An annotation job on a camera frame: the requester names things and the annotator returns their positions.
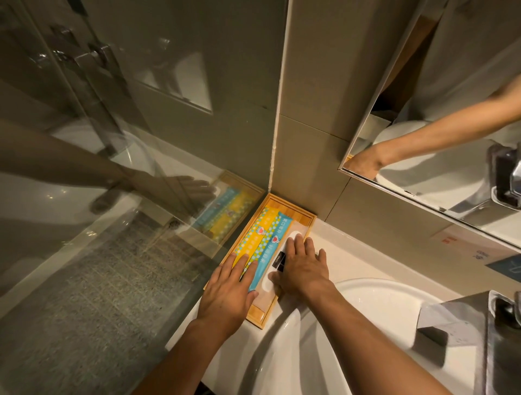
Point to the person's left hand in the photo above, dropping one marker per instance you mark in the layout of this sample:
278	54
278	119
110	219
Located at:
228	297

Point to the person's right hand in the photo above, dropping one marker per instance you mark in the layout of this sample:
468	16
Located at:
303	272

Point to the wooden tray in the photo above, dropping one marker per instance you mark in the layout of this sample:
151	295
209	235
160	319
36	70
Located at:
260	317

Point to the blue toothbrush packet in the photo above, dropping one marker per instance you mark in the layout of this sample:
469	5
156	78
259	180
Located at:
270	244

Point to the translucent white comb packet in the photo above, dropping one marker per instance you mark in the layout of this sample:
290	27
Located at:
299	226

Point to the yellow toothbrush packet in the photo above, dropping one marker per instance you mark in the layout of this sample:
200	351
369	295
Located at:
260	228

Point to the person's right forearm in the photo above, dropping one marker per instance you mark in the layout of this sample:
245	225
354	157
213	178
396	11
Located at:
366	350

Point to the person's left forearm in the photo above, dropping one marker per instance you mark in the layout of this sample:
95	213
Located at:
187	362

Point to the white sink basin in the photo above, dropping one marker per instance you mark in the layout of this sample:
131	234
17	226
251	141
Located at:
325	354

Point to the round floor drain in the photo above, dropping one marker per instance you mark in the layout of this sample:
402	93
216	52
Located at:
175	224

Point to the glass shower partition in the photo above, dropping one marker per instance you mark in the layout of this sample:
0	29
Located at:
81	203

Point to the chrome faucet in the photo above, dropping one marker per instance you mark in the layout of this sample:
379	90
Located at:
488	337

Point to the chrome shower fixture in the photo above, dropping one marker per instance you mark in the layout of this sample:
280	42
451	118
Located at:
89	51

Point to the white and red wall sticker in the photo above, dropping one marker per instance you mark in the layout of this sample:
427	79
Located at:
464	244

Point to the blue wall sticker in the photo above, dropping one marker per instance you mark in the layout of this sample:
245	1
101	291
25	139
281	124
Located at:
506	267

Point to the wall mirror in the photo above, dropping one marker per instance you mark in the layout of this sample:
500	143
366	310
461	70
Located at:
447	122

